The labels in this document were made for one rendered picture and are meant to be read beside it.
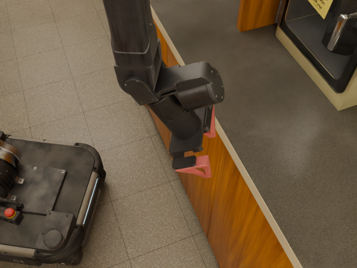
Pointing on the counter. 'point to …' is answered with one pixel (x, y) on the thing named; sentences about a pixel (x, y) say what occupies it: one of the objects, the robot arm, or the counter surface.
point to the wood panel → (256, 14)
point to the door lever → (340, 29)
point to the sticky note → (321, 6)
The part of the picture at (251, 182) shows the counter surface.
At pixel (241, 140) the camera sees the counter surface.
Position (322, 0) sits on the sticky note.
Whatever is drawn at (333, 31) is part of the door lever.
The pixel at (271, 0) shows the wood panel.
